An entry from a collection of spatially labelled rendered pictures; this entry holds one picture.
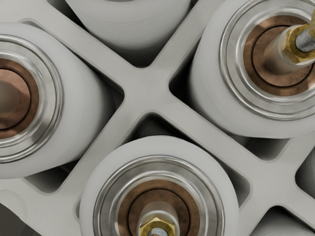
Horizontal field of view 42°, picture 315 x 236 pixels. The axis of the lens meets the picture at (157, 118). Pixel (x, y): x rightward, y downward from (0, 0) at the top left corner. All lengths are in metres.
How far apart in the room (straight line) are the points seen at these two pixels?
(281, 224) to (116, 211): 0.16
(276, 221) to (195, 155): 0.14
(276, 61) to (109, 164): 0.11
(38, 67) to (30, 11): 0.10
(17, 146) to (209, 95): 0.12
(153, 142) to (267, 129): 0.07
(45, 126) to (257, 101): 0.12
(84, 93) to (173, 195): 0.08
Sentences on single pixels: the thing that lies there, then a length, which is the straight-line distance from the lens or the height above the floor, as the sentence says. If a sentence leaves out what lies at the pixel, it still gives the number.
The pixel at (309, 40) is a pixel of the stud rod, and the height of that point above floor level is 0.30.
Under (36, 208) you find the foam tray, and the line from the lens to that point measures 0.33.
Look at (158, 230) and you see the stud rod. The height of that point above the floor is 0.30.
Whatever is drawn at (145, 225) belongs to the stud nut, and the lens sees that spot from 0.20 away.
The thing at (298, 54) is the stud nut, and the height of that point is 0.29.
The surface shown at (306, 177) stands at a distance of 0.37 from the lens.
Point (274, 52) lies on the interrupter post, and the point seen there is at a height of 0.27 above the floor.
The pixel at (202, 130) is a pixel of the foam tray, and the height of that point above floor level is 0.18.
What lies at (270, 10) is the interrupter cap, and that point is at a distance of 0.25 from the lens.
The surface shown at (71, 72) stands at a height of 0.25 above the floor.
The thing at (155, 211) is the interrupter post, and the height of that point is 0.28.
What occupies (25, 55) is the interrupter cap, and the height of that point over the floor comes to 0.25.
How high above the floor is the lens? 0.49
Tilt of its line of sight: 88 degrees down
